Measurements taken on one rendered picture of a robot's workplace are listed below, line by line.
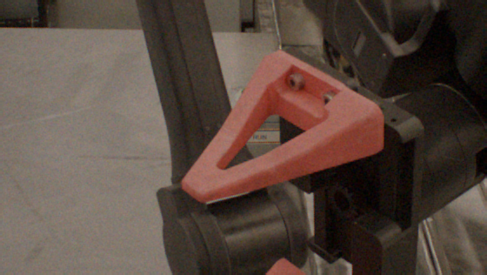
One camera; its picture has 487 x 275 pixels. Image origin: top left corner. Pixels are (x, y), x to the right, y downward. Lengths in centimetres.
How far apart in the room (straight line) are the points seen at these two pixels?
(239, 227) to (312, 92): 41
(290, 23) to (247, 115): 97
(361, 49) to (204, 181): 17
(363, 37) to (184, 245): 35
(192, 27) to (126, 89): 54
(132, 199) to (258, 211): 34
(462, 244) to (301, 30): 43
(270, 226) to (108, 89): 59
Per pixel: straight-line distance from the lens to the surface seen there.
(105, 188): 119
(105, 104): 137
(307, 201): 109
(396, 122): 44
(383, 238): 46
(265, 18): 161
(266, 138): 120
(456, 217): 117
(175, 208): 85
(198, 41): 86
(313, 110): 43
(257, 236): 85
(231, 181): 41
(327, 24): 59
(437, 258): 103
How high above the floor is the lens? 147
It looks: 30 degrees down
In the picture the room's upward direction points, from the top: 2 degrees clockwise
